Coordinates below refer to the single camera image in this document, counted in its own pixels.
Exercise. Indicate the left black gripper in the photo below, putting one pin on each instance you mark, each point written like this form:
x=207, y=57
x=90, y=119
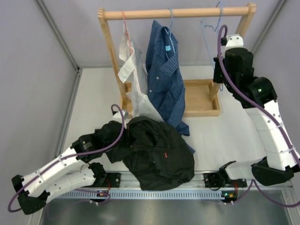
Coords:
x=127, y=134

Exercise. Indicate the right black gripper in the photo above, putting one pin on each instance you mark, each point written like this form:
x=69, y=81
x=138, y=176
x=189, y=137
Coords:
x=216, y=77

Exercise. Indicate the light blue hanger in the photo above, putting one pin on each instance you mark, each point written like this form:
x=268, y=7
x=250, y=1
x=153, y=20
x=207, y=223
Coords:
x=204, y=25

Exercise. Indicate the black striped shirt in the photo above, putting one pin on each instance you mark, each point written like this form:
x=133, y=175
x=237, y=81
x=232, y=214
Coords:
x=158, y=150

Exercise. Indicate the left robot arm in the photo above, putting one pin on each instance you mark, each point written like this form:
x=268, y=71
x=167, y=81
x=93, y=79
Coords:
x=74, y=168

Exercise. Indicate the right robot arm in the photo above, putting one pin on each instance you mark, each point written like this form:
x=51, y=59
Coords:
x=257, y=96

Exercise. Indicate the white shirt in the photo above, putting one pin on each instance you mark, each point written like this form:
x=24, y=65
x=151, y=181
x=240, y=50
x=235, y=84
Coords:
x=132, y=71

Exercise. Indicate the blue checked shirt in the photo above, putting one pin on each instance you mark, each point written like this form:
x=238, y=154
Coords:
x=166, y=88

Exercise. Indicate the blue hanger with shirt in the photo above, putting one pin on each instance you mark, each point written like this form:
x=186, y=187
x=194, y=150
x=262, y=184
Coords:
x=170, y=30

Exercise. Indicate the wooden clothes rack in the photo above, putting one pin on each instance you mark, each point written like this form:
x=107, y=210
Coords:
x=201, y=94

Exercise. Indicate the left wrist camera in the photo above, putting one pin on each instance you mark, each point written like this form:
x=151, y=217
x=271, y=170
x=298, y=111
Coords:
x=120, y=116

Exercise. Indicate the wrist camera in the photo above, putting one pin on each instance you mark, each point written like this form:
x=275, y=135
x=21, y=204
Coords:
x=232, y=41
x=120, y=116

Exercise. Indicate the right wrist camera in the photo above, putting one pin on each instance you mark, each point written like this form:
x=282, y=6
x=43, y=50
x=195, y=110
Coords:
x=232, y=41

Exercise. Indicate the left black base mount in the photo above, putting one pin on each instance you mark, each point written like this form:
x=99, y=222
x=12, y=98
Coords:
x=112, y=180

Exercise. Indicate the aluminium mounting rail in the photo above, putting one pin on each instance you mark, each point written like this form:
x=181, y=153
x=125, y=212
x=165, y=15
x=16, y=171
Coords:
x=126, y=180

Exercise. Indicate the slotted grey cable duct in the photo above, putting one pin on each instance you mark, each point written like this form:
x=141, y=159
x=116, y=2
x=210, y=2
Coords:
x=162, y=195

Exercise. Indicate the pink wire hanger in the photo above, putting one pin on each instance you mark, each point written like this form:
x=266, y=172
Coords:
x=131, y=48

